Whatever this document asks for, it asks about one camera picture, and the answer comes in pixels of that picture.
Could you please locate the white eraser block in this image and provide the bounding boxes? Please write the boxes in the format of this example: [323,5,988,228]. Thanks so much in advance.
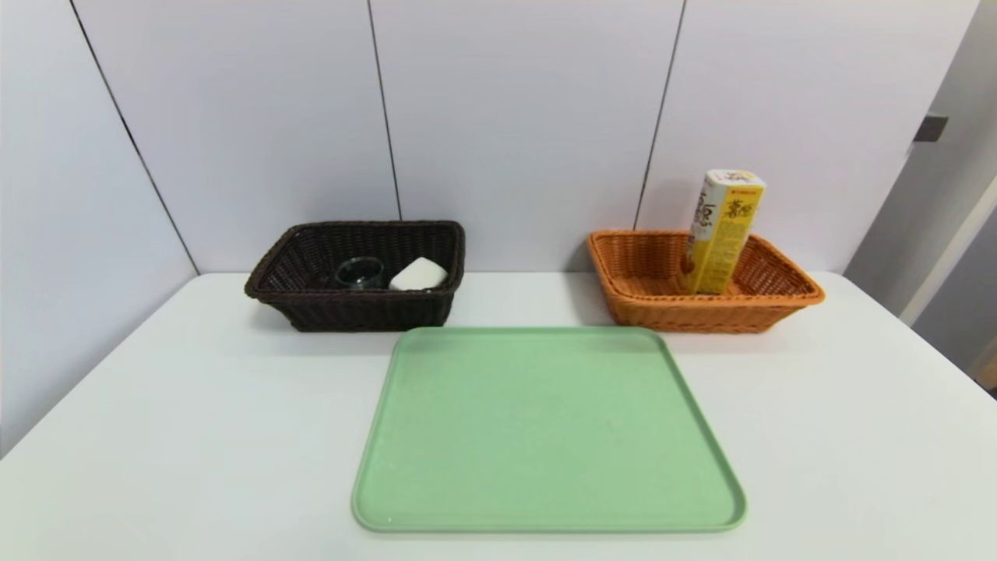
[389,257,449,291]

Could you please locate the yellow snack box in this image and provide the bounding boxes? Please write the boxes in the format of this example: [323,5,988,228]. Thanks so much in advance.
[678,169,767,296]

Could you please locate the glass cup with black holder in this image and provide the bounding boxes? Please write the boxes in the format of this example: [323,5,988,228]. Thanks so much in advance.
[335,256,386,291]

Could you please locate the orange wicker basket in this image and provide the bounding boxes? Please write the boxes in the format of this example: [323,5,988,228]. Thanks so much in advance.
[587,229,826,334]

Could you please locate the dark brown wicker basket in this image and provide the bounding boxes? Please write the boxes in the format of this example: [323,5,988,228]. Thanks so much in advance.
[245,221,467,333]

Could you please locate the green plastic tray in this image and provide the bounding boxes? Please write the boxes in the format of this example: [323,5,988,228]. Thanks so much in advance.
[351,326,748,534]

